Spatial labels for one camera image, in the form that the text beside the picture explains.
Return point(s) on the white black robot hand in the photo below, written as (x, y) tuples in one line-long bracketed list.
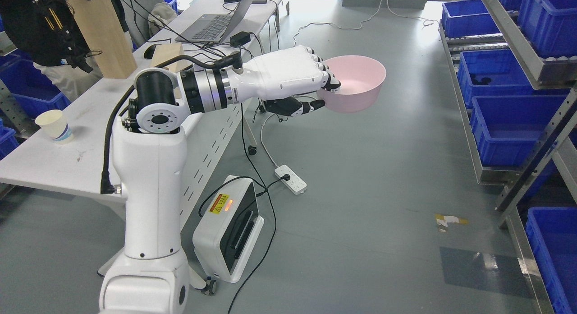
[(277, 77)]

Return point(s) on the pink ikea bowl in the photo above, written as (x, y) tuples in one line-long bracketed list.
[(361, 79)]

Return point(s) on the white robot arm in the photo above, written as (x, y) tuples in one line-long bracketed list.
[(151, 274)]

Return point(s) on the grey laptop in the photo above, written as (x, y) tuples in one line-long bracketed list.
[(213, 28)]

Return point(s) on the white power strip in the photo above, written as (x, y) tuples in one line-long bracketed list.
[(294, 183)]

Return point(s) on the white power station box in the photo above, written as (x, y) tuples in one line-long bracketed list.
[(228, 231)]

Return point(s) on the wooden block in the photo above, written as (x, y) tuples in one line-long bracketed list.
[(102, 31)]

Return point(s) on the white paper cup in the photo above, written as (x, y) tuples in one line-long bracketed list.
[(54, 124)]

